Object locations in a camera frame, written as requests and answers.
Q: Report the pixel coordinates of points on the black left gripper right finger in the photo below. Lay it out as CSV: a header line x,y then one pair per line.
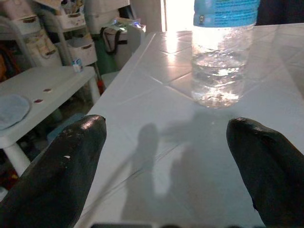
x,y
273,175

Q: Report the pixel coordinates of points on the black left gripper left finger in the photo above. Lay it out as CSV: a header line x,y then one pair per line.
x,y
52,171

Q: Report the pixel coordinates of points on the small dark red piece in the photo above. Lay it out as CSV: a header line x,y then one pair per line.
x,y
47,90
38,101

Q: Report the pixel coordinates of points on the light blue round cloth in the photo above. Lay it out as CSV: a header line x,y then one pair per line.
x,y
12,109

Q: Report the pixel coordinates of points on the white plastic side table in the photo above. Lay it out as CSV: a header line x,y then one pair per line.
x,y
52,78

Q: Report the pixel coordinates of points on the small blue white carton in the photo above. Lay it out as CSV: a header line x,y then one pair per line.
x,y
77,65

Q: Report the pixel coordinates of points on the clear water bottle blue label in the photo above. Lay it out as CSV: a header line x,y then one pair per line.
x,y
218,71

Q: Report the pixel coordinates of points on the white tiered storage cart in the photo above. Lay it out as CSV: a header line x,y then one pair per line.
x,y
83,51
40,51

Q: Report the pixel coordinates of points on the white plastic bin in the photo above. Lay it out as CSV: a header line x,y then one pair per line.
x,y
104,14

